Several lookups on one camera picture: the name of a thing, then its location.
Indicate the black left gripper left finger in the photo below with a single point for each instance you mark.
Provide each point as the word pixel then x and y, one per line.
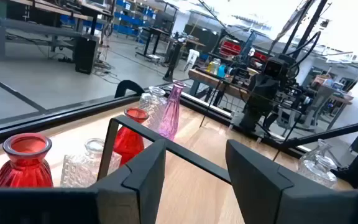
pixel 148 186

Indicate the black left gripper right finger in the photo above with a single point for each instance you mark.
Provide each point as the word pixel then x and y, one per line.
pixel 259 193

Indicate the red cone-shaped glass vase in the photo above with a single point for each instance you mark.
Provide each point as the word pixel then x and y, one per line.
pixel 129 144

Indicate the clear faceted wide glass vase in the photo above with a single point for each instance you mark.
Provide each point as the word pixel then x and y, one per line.
pixel 319 177

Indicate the pink cone-shaped glass vase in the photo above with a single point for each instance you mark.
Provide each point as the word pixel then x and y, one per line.
pixel 170 119

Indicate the clear studded square glass vase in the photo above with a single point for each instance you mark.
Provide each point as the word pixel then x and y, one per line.
pixel 75 172

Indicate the clear tall diamond-pattern vase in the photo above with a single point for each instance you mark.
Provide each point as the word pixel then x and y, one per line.
pixel 151 109

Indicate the red bulbous ribbed glass vase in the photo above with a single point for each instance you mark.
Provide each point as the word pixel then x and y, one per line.
pixel 23 171

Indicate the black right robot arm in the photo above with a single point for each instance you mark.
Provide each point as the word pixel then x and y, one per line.
pixel 261 93

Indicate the grey office chair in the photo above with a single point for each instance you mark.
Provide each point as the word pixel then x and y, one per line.
pixel 317 102

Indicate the blue bottle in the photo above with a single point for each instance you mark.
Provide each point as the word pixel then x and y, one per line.
pixel 222 71

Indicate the clear bottle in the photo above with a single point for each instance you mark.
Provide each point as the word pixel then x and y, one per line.
pixel 215 66

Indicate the yellow bottle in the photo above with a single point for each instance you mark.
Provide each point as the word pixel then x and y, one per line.
pixel 210 67

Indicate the white plastic stool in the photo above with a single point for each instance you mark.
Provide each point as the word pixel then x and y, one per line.
pixel 193 56

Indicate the black computer tower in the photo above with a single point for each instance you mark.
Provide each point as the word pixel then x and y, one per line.
pixel 85 56

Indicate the red storage bins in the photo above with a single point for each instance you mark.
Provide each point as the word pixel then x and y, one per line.
pixel 230 48

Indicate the black standing desk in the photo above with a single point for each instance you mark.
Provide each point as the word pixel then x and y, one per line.
pixel 154 31

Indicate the blue storage bin rack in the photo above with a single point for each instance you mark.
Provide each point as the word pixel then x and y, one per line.
pixel 129 20

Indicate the grey workbench with wooden top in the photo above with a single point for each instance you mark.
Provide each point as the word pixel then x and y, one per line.
pixel 39 29

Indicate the wooden shelf with black frame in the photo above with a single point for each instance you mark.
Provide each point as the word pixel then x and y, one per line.
pixel 185 154

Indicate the black pedestal stand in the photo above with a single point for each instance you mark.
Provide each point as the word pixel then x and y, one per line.
pixel 173 59

